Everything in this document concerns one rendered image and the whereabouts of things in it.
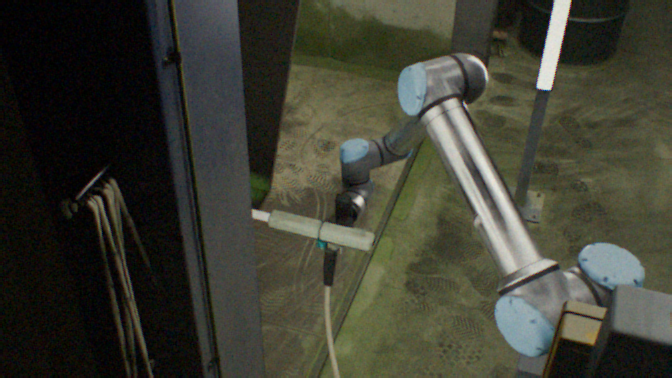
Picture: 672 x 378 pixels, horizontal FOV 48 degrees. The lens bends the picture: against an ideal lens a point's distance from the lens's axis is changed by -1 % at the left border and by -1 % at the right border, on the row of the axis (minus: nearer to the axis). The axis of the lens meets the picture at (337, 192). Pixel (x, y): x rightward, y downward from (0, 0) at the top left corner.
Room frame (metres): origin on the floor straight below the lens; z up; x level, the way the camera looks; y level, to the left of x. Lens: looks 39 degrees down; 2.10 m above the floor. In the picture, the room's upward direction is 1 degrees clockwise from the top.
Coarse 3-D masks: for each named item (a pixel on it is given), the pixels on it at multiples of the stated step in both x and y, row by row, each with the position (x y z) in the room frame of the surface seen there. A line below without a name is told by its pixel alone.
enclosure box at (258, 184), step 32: (256, 0) 1.99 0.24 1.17; (288, 0) 1.96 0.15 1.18; (256, 32) 1.99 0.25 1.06; (288, 32) 1.96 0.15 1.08; (256, 64) 1.99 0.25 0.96; (288, 64) 1.95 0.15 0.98; (256, 96) 1.99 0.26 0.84; (256, 128) 1.99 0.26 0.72; (256, 160) 2.00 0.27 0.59; (256, 192) 1.98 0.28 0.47
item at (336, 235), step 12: (264, 216) 1.64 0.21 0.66; (276, 216) 1.62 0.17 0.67; (288, 216) 1.63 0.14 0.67; (300, 216) 1.63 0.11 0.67; (276, 228) 1.61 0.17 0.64; (288, 228) 1.60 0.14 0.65; (300, 228) 1.59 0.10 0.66; (312, 228) 1.58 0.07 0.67; (324, 228) 1.58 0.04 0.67; (336, 228) 1.58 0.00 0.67; (348, 228) 1.59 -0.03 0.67; (336, 240) 1.56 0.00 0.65; (348, 240) 1.55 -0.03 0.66; (360, 240) 1.54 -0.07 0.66; (372, 240) 1.55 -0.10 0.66; (336, 252) 1.57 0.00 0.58; (324, 264) 1.57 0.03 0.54; (324, 276) 1.57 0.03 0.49
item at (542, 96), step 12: (540, 96) 2.48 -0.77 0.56; (540, 108) 2.47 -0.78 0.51; (540, 120) 2.47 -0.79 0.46; (528, 132) 2.48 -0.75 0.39; (540, 132) 2.47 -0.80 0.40; (528, 144) 2.48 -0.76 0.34; (528, 156) 2.48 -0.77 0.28; (528, 168) 2.47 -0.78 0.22; (528, 180) 2.47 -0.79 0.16; (516, 192) 2.48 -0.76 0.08
